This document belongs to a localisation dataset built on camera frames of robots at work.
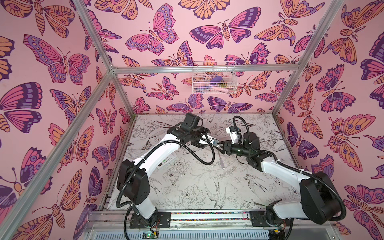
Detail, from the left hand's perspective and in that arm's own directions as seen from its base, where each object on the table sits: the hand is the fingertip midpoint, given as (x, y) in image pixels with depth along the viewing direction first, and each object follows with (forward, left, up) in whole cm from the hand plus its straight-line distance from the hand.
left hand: (208, 132), depth 81 cm
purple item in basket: (+36, -7, +9) cm, 38 cm away
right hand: (-5, -4, -3) cm, 7 cm away
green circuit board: (-44, +30, -24) cm, 59 cm away
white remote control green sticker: (-12, -2, +8) cm, 14 cm away
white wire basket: (+39, +3, +12) cm, 41 cm away
